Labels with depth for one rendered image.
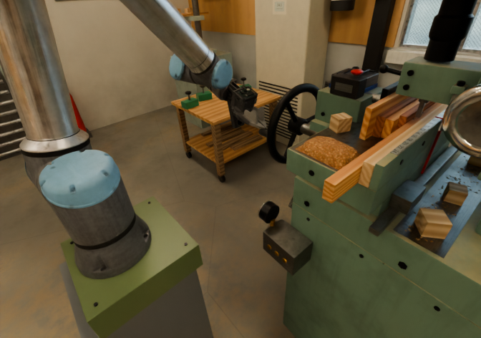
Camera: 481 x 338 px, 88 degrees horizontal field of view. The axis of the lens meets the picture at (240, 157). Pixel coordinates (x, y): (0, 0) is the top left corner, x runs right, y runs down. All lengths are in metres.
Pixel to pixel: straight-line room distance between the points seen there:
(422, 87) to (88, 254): 0.83
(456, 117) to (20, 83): 0.84
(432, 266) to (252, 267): 0.99
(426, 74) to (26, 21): 0.81
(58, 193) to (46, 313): 1.10
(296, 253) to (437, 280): 0.30
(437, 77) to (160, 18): 0.60
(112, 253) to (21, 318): 1.04
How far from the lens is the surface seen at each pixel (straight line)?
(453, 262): 0.59
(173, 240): 0.76
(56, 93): 0.74
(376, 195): 0.52
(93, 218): 0.64
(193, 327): 1.03
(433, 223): 0.59
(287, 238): 0.76
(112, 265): 0.73
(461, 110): 0.54
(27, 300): 1.77
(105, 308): 0.71
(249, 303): 1.35
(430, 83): 0.65
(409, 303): 0.70
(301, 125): 0.88
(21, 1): 0.72
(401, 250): 0.61
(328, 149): 0.56
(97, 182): 0.61
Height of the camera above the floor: 1.21
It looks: 33 degrees down
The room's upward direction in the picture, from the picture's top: 4 degrees counter-clockwise
